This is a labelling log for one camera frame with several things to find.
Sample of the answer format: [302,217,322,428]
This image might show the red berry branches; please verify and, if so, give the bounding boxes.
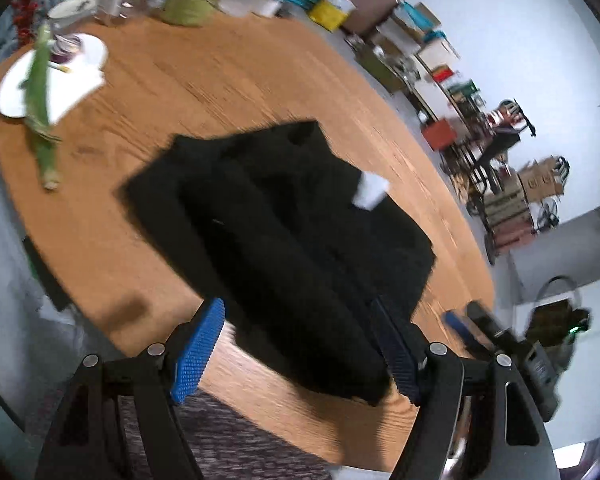
[10,0,51,43]

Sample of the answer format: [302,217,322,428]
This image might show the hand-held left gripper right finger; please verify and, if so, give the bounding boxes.
[370,296,563,480]

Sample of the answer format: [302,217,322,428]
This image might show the white paper bag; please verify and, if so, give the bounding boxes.
[417,35,460,73]

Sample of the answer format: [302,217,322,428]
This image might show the green leek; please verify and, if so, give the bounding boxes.
[19,22,63,191]

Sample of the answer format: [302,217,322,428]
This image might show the white plate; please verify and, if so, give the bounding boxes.
[0,34,109,120]

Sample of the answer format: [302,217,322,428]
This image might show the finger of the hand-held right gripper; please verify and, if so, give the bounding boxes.
[442,310,480,353]
[466,300,518,348]

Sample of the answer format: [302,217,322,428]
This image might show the black sweater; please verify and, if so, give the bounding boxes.
[119,120,437,407]

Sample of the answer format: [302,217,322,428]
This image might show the brown paper bags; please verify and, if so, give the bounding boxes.
[517,156,570,201]

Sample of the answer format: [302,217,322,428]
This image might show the yellow shopping bag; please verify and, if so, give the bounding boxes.
[307,0,355,31]

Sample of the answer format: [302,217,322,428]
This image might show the green basket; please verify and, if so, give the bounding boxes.
[360,45,421,93]

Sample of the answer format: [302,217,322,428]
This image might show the orange paper bag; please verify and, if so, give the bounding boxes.
[422,117,458,151]

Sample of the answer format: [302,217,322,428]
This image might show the black folding cart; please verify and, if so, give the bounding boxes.
[440,100,538,211]

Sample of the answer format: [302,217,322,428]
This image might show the white low cabinet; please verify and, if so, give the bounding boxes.
[405,50,480,126]

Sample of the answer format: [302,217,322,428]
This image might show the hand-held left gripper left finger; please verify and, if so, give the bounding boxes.
[34,297,227,480]

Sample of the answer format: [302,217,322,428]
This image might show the speckled grey clothing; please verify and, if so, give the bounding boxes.
[117,390,333,480]

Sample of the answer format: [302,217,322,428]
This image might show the beige storage crates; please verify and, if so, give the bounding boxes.
[480,175,538,266]

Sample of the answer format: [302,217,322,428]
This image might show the halved purple onion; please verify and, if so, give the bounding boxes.
[50,34,83,57]

